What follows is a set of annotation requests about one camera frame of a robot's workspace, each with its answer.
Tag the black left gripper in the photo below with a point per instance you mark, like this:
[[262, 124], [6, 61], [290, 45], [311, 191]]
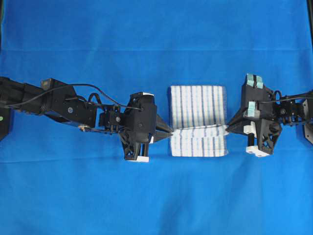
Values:
[[139, 123]]

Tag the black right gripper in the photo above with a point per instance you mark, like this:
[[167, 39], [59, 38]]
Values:
[[258, 118]]

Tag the white blue striped towel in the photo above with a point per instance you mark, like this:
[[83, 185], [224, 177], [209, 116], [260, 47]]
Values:
[[198, 119]]

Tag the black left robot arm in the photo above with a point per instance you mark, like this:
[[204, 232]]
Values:
[[59, 101]]

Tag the blue table cloth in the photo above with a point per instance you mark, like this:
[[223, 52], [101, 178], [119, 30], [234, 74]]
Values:
[[57, 180]]

